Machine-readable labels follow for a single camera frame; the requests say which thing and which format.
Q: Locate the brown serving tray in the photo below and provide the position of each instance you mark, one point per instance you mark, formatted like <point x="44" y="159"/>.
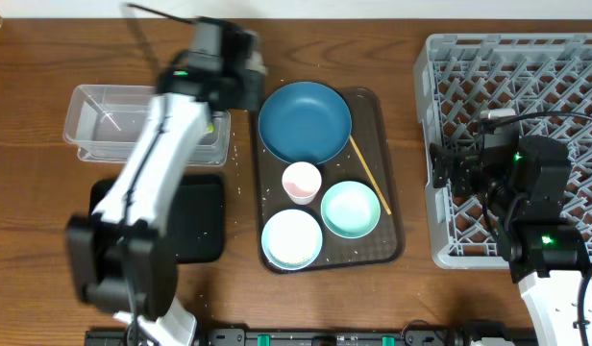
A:
<point x="387" y="241"/>

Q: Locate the grey dishwasher rack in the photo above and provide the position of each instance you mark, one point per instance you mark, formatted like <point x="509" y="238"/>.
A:
<point x="457" y="76"/>

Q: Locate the dark blue plate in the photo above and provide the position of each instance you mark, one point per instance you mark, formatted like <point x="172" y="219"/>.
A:
<point x="305" y="121"/>

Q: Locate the wooden chopstick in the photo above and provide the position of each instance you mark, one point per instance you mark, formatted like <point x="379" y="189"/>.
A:
<point x="370" y="176"/>

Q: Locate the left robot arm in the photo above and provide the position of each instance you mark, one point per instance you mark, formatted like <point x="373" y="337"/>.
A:
<point x="137" y="206"/>

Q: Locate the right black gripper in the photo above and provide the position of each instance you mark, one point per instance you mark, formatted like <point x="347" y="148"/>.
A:
<point x="465" y="161"/>

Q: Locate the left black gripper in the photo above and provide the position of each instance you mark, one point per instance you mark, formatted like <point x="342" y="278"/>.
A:
<point x="246" y="85"/>

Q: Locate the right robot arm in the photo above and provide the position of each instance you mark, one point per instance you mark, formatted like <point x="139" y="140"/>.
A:
<point x="521" y="183"/>

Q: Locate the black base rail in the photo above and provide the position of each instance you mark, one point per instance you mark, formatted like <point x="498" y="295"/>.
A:
<point x="238" y="337"/>

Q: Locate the mint green bowl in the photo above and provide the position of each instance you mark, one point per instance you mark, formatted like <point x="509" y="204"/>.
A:
<point x="350" y="209"/>

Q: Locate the black rectangular tray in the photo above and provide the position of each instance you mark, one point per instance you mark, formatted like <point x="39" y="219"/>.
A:
<point x="195" y="234"/>

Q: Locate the light blue bowl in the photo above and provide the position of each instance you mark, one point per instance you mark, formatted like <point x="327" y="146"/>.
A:
<point x="291" y="239"/>

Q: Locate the white pink paper cup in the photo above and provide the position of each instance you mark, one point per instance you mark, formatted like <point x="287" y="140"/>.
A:
<point x="301" y="181"/>

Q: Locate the clear plastic waste bin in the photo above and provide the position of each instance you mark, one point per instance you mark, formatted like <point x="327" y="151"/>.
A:
<point x="105" y="121"/>

